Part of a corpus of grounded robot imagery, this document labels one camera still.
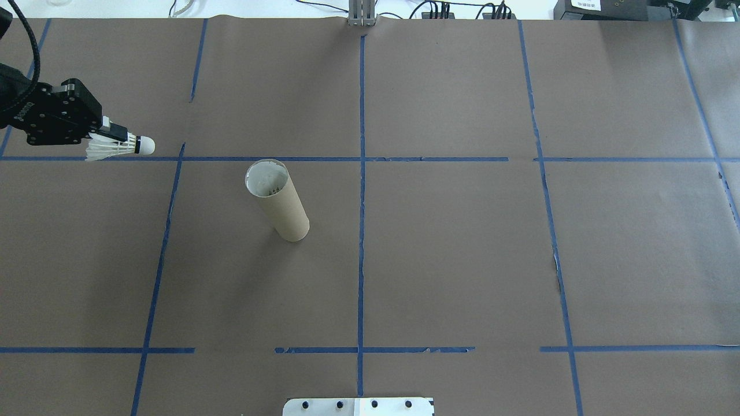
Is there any white feather shuttlecock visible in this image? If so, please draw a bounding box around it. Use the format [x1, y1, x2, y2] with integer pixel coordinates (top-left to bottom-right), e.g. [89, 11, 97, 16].
[85, 133, 156, 162]

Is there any brown cardboard tube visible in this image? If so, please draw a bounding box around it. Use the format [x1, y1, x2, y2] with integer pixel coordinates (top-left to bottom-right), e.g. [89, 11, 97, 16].
[245, 159, 310, 242]

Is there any black box with label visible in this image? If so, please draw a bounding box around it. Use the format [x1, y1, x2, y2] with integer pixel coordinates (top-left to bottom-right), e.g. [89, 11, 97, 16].
[553, 0, 654, 21]

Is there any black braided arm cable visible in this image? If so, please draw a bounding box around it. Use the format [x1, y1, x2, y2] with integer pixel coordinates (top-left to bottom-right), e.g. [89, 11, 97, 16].
[6, 0, 45, 93]

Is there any grey metal frame post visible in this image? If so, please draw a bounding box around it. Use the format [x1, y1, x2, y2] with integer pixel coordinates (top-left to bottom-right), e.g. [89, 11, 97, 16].
[346, 0, 378, 28]

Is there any white metal pedestal base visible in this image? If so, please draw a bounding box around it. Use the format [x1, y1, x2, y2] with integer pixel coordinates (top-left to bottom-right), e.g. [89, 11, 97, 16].
[282, 397, 435, 416]

